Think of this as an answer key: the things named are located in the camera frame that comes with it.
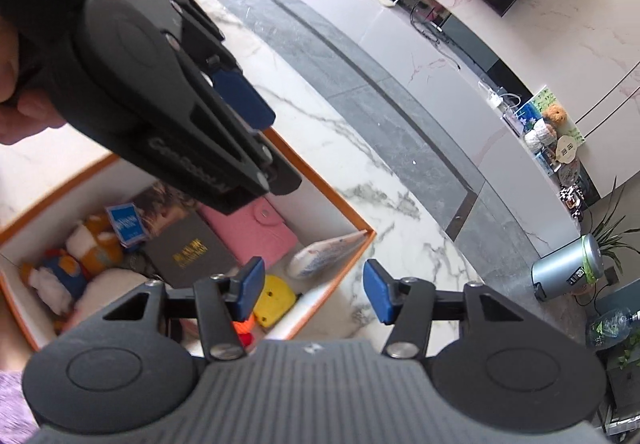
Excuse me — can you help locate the orange crochet fruit keychain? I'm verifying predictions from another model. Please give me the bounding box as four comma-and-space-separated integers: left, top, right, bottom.
233, 314, 256, 348

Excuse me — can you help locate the yellow tape measure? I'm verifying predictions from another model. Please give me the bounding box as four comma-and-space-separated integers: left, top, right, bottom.
253, 274, 297, 329

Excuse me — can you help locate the pink leather card holder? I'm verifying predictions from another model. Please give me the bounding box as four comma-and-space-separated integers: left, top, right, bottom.
198, 197, 298, 270

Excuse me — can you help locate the black gift box gold lettering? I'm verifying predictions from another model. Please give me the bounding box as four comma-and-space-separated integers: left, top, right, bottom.
143, 212, 238, 288

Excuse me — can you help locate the hand cream tube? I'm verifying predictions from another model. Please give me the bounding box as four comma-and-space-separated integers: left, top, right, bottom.
285, 230, 369, 279

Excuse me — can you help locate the white plush with striped bow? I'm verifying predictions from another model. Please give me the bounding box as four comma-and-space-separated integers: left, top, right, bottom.
62, 269, 146, 333

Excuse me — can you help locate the ocean park plush toy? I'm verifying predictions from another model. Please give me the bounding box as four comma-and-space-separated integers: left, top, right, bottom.
20, 213, 128, 323

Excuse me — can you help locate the person left hand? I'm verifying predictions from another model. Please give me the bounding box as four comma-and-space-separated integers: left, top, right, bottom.
0, 19, 65, 145

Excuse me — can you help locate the orange cardboard storage box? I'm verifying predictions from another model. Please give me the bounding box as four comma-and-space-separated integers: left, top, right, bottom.
1, 131, 375, 349

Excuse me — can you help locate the silver pedal trash bin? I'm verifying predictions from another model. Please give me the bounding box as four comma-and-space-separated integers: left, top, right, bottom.
530, 234, 604, 302

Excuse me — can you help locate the large water bottle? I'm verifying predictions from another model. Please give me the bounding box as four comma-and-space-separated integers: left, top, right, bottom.
586, 308, 639, 351

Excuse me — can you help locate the potted green plant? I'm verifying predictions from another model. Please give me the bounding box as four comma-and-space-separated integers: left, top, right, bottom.
590, 179, 639, 274

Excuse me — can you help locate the small teddy bear figurine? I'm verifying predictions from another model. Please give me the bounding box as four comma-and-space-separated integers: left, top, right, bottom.
524, 103, 568, 154

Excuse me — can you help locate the purple fuzzy blanket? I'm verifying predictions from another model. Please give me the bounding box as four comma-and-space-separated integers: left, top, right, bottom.
0, 372, 38, 444

